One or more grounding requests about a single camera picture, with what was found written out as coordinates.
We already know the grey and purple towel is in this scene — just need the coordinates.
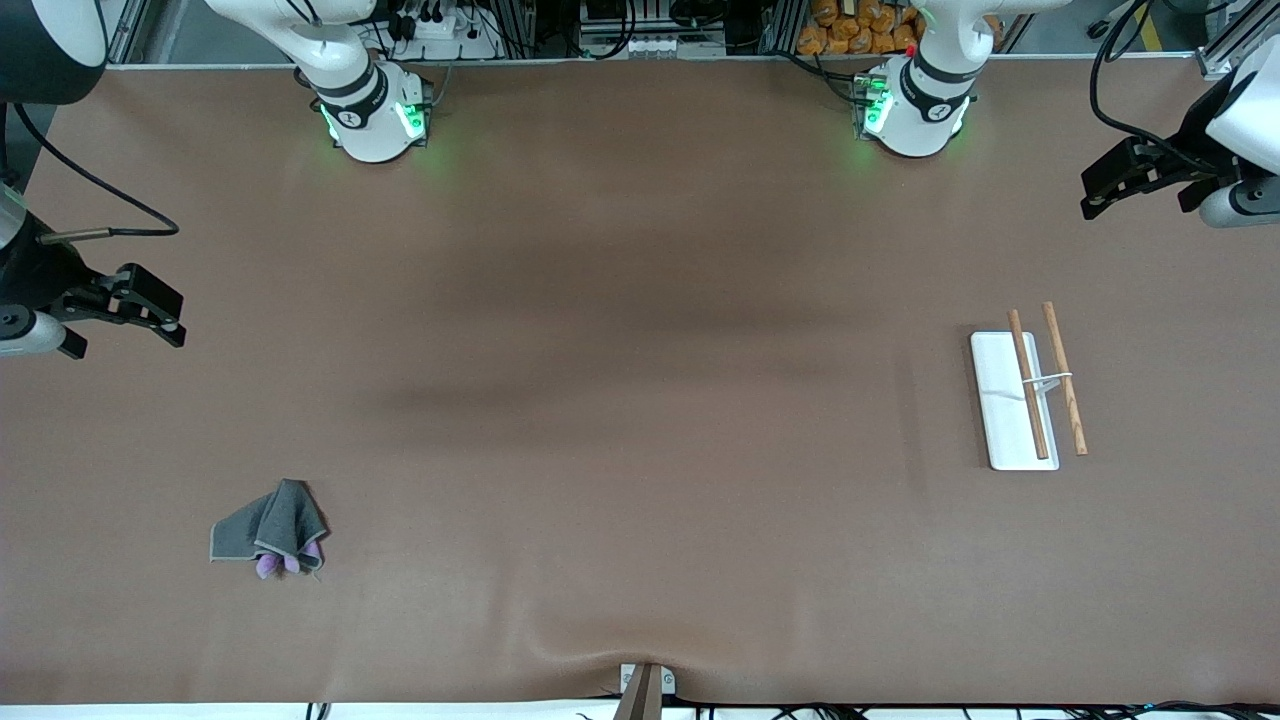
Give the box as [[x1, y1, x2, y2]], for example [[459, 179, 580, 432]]
[[209, 479, 329, 582]]

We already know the white rack with wooden rods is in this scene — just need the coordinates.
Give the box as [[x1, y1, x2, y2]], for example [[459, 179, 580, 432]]
[[970, 301, 1089, 472]]

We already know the white power strip with plugs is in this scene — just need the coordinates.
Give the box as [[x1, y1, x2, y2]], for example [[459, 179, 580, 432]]
[[385, 0, 503, 61]]

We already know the white multi-socket block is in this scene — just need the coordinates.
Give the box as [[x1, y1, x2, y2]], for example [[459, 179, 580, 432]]
[[580, 28, 728, 60]]

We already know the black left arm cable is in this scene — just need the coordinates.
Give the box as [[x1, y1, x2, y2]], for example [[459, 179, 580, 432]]
[[1089, 0, 1223, 177]]

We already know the aluminium frame profile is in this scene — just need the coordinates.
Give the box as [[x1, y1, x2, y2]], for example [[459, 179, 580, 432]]
[[1195, 0, 1280, 81], [104, 0, 153, 67]]

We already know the brown tapered post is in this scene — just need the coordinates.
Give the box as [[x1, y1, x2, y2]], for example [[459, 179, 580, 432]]
[[610, 662, 665, 720]]

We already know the grey metal table bracket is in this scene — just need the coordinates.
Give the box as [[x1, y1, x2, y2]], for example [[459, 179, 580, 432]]
[[618, 663, 677, 697]]

